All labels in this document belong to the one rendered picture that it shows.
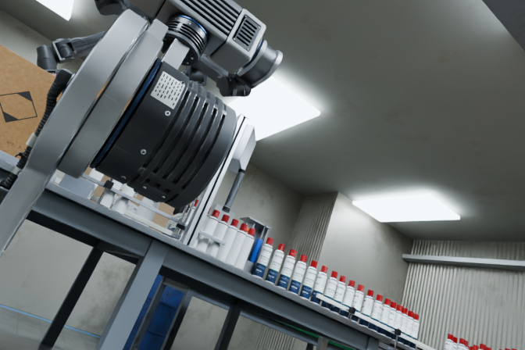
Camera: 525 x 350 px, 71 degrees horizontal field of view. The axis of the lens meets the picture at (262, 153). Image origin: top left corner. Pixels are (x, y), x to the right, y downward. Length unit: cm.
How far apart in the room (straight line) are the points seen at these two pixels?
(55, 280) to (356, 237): 378
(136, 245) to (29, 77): 58
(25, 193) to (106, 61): 20
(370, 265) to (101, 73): 548
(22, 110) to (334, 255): 453
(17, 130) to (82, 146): 79
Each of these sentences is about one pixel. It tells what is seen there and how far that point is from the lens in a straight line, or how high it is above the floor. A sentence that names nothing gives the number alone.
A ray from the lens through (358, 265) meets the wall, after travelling 558.
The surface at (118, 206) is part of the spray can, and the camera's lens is 163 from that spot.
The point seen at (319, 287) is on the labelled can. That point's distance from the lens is 209.
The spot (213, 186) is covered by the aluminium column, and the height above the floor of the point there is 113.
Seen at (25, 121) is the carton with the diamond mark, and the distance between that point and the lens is 125.
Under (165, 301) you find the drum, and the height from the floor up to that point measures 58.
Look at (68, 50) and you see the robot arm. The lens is 171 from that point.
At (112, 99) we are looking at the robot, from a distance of 45.
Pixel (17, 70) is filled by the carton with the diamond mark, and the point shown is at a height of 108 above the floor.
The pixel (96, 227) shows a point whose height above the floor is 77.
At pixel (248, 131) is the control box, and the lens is 172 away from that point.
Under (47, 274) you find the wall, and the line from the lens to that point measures 468.
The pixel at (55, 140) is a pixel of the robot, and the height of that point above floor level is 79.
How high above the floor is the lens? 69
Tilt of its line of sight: 23 degrees up
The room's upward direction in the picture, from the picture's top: 22 degrees clockwise
